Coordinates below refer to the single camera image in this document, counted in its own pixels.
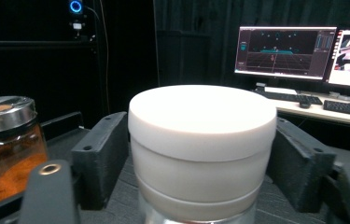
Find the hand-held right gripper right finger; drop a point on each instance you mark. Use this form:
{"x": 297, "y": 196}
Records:
{"x": 303, "y": 168}

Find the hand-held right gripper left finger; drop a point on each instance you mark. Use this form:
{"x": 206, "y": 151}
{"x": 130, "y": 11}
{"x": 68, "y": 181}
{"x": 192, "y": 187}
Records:
{"x": 101, "y": 158}

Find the black two-tier shelf rack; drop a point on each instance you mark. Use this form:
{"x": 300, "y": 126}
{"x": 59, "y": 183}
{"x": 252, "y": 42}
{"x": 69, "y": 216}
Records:
{"x": 62, "y": 143}

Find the orange spice jar silver lid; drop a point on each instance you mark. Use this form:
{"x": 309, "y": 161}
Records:
{"x": 4, "y": 155}

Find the white plastic bottle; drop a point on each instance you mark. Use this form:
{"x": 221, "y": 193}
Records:
{"x": 200, "y": 140}

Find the white office desk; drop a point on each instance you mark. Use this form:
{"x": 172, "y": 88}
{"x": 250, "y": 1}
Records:
{"x": 319, "y": 113}

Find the black computer mouse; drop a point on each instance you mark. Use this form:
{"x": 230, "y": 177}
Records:
{"x": 305, "y": 104}

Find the black keyboard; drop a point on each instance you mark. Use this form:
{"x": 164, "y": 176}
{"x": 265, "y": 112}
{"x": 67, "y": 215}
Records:
{"x": 287, "y": 97}
{"x": 348, "y": 109}

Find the monitor with dark screen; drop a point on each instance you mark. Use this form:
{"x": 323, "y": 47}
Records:
{"x": 284, "y": 53}

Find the black metal stand bar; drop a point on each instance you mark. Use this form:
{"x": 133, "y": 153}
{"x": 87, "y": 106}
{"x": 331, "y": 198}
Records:
{"x": 39, "y": 45}

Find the black curtain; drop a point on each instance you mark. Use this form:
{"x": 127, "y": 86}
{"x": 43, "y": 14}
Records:
{"x": 194, "y": 37}

